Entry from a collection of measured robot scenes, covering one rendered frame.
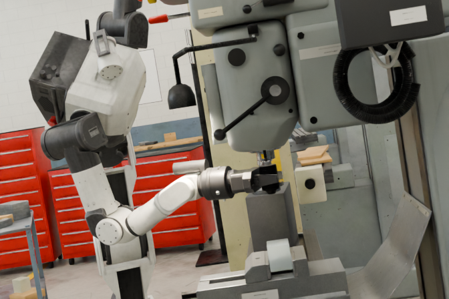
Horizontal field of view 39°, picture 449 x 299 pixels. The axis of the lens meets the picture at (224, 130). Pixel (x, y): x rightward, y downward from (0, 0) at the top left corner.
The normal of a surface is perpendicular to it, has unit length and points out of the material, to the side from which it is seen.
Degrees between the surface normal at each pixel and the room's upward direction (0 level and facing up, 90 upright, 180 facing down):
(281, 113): 90
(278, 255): 90
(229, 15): 90
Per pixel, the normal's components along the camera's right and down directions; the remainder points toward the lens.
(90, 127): 0.89, -0.25
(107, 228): -0.27, 0.22
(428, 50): -0.07, 0.07
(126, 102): 0.77, -0.18
